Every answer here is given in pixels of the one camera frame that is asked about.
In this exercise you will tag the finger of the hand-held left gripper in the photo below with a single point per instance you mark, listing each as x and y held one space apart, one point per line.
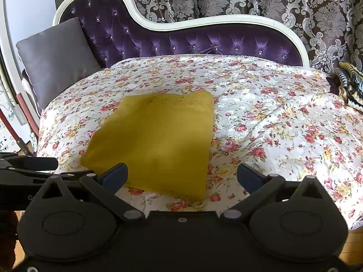
34 174
34 163

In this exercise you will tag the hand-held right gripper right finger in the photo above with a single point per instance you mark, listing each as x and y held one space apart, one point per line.
249 177

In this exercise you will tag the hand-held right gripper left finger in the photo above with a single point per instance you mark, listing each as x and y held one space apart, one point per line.
115 175

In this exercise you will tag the yellow knitted garment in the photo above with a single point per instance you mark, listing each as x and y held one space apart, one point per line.
158 141

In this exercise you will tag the white printed box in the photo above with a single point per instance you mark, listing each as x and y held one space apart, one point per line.
7 144

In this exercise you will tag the red pole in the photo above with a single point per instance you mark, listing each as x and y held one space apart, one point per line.
12 131

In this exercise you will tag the floral quilted blanket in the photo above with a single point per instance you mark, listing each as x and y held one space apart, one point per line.
269 124

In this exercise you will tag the grey cushion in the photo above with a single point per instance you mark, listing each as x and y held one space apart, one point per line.
56 59

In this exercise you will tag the black and yellow striped cloth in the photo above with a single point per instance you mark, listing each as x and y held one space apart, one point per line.
350 82

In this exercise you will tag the brown damask curtain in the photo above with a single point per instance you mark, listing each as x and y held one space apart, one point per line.
283 0

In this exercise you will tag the purple tufted sofa white frame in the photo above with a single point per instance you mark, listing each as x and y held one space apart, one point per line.
175 39

